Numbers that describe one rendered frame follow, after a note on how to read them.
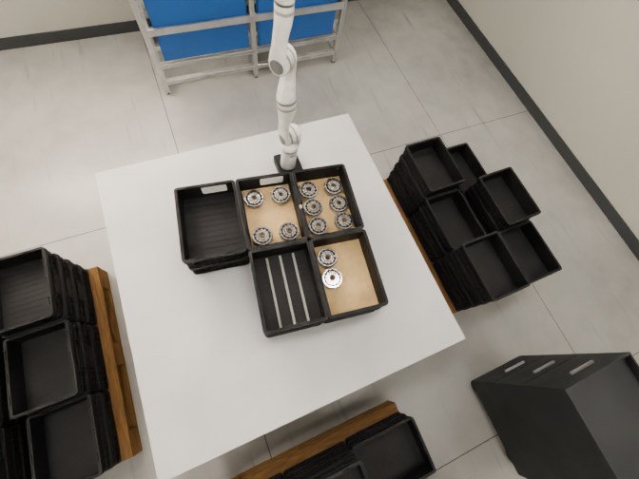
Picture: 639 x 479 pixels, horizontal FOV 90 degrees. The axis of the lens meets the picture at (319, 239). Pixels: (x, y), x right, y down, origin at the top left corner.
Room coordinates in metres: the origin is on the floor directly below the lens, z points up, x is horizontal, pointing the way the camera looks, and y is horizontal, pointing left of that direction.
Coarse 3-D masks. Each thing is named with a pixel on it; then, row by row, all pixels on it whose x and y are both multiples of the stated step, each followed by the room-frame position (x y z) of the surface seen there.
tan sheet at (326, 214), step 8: (320, 184) 0.97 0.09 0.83; (320, 192) 0.92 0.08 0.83; (304, 200) 0.84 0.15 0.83; (320, 200) 0.87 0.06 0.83; (328, 200) 0.89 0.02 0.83; (328, 208) 0.84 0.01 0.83; (320, 216) 0.78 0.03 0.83; (328, 216) 0.79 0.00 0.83; (328, 224) 0.74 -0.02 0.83; (328, 232) 0.70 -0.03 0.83
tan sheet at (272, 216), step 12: (264, 192) 0.80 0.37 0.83; (264, 204) 0.73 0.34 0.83; (276, 204) 0.75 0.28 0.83; (288, 204) 0.78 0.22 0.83; (252, 216) 0.64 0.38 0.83; (264, 216) 0.67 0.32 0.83; (276, 216) 0.69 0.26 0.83; (288, 216) 0.71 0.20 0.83; (252, 228) 0.58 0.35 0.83; (276, 228) 0.62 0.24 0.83; (252, 240) 0.51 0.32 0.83; (276, 240) 0.56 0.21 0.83
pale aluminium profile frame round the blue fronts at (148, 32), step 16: (128, 0) 1.84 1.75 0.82; (144, 16) 2.32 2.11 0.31; (240, 16) 2.31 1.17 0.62; (256, 16) 2.39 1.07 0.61; (272, 16) 2.47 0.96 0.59; (144, 32) 1.86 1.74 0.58; (160, 32) 1.91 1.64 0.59; (176, 32) 1.98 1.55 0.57; (256, 32) 2.43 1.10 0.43; (336, 32) 2.93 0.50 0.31; (160, 48) 1.92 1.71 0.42; (240, 48) 2.33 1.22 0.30; (256, 48) 2.39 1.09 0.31; (336, 48) 2.91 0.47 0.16; (160, 64) 1.88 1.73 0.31; (176, 64) 1.95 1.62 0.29; (192, 64) 2.03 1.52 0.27; (256, 64) 2.39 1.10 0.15; (176, 80) 1.92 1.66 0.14; (192, 80) 2.00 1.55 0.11
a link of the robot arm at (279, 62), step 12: (276, 12) 1.04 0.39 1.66; (288, 12) 1.04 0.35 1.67; (276, 24) 1.03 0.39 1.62; (288, 24) 1.04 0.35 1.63; (276, 36) 1.03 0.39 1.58; (288, 36) 1.04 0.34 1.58; (276, 48) 1.02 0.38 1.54; (276, 60) 1.01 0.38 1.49; (288, 60) 1.04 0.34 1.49; (276, 72) 1.01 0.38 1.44
